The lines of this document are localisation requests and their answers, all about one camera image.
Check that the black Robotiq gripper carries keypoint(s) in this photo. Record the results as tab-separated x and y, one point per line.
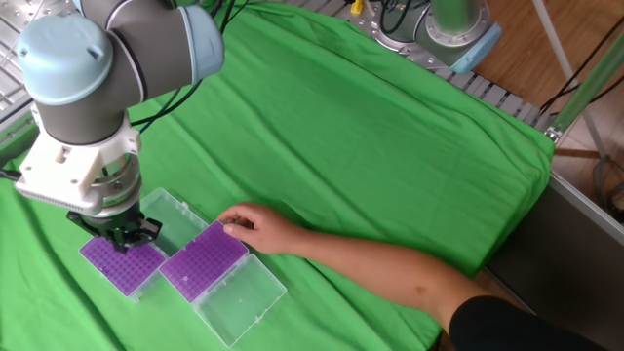
109	219

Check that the purple rack pipette tip box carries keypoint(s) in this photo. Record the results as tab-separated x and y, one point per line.
122	268
205	261

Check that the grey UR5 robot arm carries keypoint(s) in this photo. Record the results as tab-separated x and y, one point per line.
146	49

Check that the person's right forearm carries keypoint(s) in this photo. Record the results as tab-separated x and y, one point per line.
390	273

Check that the person's right hand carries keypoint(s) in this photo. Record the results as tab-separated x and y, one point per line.
265	231

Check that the green table cloth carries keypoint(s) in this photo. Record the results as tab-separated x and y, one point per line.
341	146

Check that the yellow plastic item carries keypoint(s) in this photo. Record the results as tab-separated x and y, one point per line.
357	7

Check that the black shirt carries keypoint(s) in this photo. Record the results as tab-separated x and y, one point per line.
517	326

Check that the white thin rod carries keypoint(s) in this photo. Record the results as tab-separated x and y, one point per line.
564	63

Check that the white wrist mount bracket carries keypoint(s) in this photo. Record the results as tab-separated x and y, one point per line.
58	170

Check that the aluminium frame beam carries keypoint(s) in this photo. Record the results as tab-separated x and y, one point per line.
590	88

